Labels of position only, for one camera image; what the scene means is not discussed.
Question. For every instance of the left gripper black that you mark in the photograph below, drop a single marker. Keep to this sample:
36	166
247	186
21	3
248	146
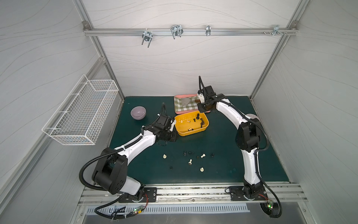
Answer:
170	133

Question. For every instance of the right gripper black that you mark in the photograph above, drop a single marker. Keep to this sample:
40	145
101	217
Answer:
207	103

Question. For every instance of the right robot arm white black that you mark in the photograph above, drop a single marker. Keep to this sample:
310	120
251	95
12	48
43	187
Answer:
251	139

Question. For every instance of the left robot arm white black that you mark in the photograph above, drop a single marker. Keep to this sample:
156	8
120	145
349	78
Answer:
109	171

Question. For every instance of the yellow plastic storage box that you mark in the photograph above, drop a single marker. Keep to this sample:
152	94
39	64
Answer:
183	128

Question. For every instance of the green checkered cloth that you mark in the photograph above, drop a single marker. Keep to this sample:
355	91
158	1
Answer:
186	104

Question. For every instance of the pink tray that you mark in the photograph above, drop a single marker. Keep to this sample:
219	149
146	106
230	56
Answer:
184	103

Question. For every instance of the purple bowl left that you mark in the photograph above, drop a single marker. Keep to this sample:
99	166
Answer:
138	112

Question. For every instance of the pink patterned bowl right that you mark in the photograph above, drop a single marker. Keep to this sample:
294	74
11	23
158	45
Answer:
252	116

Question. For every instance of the metal hook clamp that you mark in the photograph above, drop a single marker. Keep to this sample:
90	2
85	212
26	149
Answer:
208	30

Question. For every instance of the metal u-bolt clamp middle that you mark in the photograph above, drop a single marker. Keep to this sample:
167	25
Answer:
176	31

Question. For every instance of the metal u-bolt clamp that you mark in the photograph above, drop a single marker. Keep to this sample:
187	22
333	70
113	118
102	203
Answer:
176	31
147	37

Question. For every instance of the metal u-bolt clamp left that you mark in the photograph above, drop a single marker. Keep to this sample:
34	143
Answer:
147	37

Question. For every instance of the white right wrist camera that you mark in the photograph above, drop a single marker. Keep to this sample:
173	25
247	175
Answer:
201	96

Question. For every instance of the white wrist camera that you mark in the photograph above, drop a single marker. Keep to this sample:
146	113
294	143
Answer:
173	125
201	96

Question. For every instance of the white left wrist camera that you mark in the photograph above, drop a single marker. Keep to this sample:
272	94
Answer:
173	125

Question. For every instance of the spatula with wooden handle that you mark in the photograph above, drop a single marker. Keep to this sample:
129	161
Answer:
186	101

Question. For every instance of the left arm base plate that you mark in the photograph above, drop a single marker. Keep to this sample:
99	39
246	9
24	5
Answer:
146	194

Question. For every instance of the white wire basket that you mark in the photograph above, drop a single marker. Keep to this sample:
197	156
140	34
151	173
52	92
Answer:
80	117

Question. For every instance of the aluminium crossbar rail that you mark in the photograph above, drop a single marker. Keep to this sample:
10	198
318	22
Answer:
186	32

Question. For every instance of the metal bracket right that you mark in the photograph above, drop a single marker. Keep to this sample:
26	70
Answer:
276	31

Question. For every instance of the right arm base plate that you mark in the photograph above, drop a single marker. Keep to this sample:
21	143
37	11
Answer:
246	193

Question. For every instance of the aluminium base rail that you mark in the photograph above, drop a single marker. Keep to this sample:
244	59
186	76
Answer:
219	193

